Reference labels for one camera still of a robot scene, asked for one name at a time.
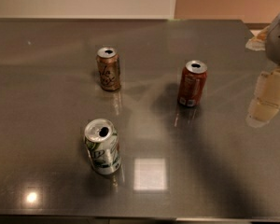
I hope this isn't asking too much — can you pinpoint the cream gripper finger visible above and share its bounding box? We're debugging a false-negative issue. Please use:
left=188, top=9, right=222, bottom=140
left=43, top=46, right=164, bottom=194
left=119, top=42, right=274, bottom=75
left=245, top=27, right=269, bottom=51
left=246, top=66, right=280, bottom=128

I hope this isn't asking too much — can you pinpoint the red coke can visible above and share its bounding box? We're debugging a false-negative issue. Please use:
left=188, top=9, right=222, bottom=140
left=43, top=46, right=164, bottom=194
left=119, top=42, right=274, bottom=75
left=177, top=60, right=207, bottom=107

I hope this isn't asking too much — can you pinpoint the brown la croix can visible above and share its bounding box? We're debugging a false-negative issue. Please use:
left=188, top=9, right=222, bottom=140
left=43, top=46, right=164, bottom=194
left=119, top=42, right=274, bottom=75
left=96, top=47, right=120, bottom=91

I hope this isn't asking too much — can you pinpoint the green white 7up can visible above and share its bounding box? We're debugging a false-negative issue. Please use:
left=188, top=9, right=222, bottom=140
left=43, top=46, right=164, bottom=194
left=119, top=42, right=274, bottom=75
left=84, top=119, right=121, bottom=175

